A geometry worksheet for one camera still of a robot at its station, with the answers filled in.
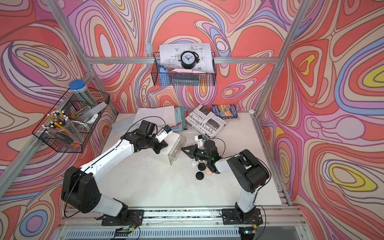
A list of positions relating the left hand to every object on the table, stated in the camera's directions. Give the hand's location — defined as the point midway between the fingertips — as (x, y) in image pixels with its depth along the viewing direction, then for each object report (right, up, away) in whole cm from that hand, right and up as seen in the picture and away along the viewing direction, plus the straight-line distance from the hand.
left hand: (167, 144), depth 84 cm
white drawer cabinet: (+2, +3, +4) cm, 5 cm away
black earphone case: (+20, -15, +7) cm, 26 cm away
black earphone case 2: (+19, -19, +2) cm, 26 cm away
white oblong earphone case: (+15, -12, +6) cm, 21 cm away
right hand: (+8, -5, +2) cm, 10 cm away
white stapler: (-36, +16, -12) cm, 41 cm away
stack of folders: (+7, +21, +31) cm, 38 cm away
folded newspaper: (+24, +14, +21) cm, 34 cm away
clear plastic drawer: (+4, -5, +4) cm, 8 cm away
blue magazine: (+41, +22, +31) cm, 56 cm away
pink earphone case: (+23, -12, -11) cm, 28 cm away
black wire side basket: (-49, +21, -6) cm, 53 cm away
